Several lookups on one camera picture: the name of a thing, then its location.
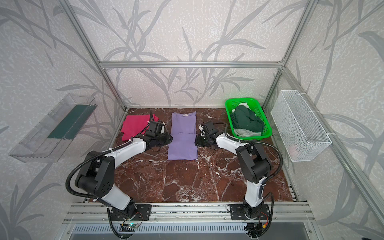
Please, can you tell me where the green plastic basket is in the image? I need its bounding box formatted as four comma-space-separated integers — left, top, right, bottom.
225, 98, 273, 141

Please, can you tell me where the aluminium frame post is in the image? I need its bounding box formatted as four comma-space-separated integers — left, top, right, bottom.
59, 0, 127, 110
262, 0, 319, 110

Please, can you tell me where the green circuit board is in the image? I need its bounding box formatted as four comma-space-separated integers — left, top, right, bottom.
119, 222, 142, 232

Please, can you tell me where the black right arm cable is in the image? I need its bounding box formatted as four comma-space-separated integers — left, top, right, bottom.
209, 122, 284, 238

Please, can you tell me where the clear plastic wall tray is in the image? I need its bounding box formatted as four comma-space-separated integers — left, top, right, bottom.
9, 94, 98, 163

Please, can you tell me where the purple printed t-shirt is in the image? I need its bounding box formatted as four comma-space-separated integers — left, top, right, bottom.
168, 111, 198, 161

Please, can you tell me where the white wire mesh basket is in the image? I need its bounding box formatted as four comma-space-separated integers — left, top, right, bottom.
271, 90, 332, 162

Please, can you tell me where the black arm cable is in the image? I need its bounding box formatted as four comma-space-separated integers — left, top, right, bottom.
209, 122, 284, 238
65, 110, 154, 239

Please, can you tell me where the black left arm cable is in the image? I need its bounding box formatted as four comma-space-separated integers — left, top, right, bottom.
65, 110, 154, 239

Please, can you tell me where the aluminium horizontal frame bar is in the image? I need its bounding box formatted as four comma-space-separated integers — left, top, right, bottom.
100, 61, 283, 69

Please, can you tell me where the white t-shirt in basket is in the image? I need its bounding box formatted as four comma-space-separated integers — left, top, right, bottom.
234, 103, 262, 137

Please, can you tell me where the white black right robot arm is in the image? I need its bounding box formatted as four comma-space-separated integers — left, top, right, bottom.
195, 134, 272, 221

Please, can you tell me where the folded magenta t-shirt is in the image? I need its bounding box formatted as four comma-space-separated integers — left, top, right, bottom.
121, 115, 150, 142

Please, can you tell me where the dark green t-shirt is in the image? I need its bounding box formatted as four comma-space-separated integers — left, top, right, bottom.
230, 105, 265, 133

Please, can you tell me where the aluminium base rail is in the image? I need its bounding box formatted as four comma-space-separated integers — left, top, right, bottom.
63, 202, 316, 224

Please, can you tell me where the left aluminium frame post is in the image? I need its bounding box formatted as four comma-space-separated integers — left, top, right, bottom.
59, 0, 127, 110

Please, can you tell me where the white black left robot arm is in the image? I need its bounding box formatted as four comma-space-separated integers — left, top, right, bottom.
66, 132, 173, 219

